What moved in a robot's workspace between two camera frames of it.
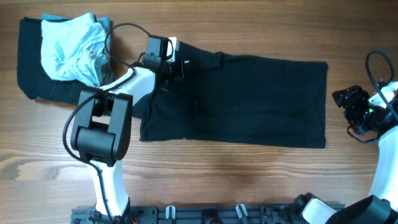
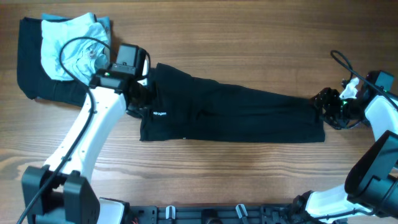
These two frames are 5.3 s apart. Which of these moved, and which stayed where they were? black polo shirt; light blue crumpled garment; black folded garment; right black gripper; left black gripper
Moved: black polo shirt; right black gripper; left black gripper
Stayed: black folded garment; light blue crumpled garment
